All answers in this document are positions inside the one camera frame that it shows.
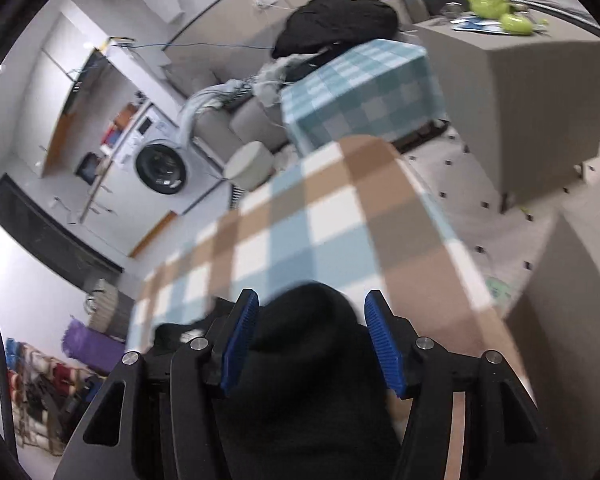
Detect wooden shoe rack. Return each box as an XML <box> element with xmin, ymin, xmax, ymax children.
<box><xmin>2</xmin><ymin>337</ymin><xmax>103</xmax><ymax>456</ymax></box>

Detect white patterned rug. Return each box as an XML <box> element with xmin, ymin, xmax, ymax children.
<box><xmin>395</xmin><ymin>120</ymin><xmax>600</xmax><ymax>321</ymax></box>

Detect group of shoes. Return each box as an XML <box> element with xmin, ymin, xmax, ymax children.
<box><xmin>2</xmin><ymin>337</ymin><xmax>101</xmax><ymax>451</ymax></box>

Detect grey curved cabinet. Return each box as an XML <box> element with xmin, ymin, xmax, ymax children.
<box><xmin>510</xmin><ymin>210</ymin><xmax>600</xmax><ymax>480</ymax></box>

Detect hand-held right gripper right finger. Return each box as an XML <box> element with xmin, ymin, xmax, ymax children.
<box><xmin>364</xmin><ymin>290</ymin><xmax>563</xmax><ymax>480</ymax></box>

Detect teal checkered tablecloth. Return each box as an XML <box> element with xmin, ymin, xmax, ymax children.
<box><xmin>280</xmin><ymin>39</ymin><xmax>448</xmax><ymax>158</ymax></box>

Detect white wall cabinets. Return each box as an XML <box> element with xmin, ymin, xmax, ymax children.
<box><xmin>17</xmin><ymin>10</ymin><xmax>106</xmax><ymax>178</ymax></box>

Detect pile of pale clothes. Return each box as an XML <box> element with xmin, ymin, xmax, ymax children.
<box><xmin>252</xmin><ymin>52</ymin><xmax>321</xmax><ymax>103</ymax></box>

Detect houndstooth pillow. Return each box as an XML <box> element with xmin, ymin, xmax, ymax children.
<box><xmin>225</xmin><ymin>77</ymin><xmax>256</xmax><ymax>106</ymax></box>

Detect grey nightstand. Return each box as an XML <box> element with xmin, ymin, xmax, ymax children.
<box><xmin>412</xmin><ymin>15</ymin><xmax>600</xmax><ymax>211</ymax></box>

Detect purple bag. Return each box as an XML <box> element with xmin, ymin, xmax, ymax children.
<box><xmin>62</xmin><ymin>316</ymin><xmax>126</xmax><ymax>376</ymax></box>

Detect black knit sweater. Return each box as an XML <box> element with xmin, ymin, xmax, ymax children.
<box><xmin>152</xmin><ymin>282</ymin><xmax>406</xmax><ymax>480</ymax></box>

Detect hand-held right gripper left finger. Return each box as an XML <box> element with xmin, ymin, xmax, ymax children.
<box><xmin>52</xmin><ymin>289</ymin><xmax>261</xmax><ymax>480</ymax></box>

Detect range hood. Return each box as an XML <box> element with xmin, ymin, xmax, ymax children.
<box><xmin>62</xmin><ymin>52</ymin><xmax>108</xmax><ymax>116</ymax></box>

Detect white round stool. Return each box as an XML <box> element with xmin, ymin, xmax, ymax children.
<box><xmin>223</xmin><ymin>141</ymin><xmax>275</xmax><ymax>191</ymax></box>

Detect brown blue plaid tablecloth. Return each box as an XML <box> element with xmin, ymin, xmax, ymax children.
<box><xmin>125</xmin><ymin>135</ymin><xmax>536</xmax><ymax>480</ymax></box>

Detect light blue cloth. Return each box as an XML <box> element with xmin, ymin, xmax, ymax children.
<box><xmin>179</xmin><ymin>80</ymin><xmax>241</xmax><ymax>146</ymax></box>

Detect woven laundry basket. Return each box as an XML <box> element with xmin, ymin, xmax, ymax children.
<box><xmin>85</xmin><ymin>277</ymin><xmax>136</xmax><ymax>336</ymax></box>

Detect black door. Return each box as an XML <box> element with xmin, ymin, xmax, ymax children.
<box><xmin>0</xmin><ymin>172</ymin><xmax>123</xmax><ymax>288</ymax></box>

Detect grey sofa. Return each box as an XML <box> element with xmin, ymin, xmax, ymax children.
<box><xmin>162</xmin><ymin>55</ymin><xmax>301</xmax><ymax>161</ymax></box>

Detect black quilted jacket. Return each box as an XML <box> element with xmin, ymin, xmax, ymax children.
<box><xmin>271</xmin><ymin>0</ymin><xmax>400</xmax><ymax>59</ymax></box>

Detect white washing machine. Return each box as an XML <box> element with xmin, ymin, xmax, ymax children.
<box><xmin>115</xmin><ymin>102</ymin><xmax>231</xmax><ymax>216</ymax></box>

